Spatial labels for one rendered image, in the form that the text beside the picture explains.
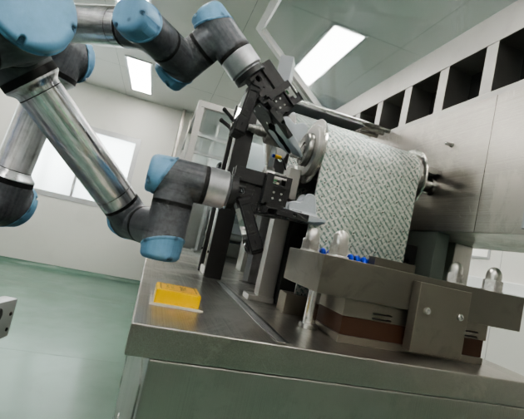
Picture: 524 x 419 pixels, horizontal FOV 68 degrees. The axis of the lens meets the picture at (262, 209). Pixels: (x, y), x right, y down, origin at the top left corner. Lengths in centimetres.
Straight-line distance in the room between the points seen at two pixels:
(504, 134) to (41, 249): 615
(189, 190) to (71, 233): 573
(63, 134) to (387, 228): 66
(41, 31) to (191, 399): 50
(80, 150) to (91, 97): 587
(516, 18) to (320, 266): 71
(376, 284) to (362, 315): 5
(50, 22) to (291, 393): 58
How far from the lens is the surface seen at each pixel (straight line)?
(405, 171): 93
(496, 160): 93
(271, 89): 88
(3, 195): 114
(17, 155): 115
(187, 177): 72
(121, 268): 638
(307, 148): 86
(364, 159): 88
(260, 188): 77
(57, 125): 77
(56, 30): 62
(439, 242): 100
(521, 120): 92
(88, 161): 78
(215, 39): 87
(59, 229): 646
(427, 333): 70
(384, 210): 90
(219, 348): 53
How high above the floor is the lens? 103
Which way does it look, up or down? 5 degrees up
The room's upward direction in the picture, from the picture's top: 12 degrees clockwise
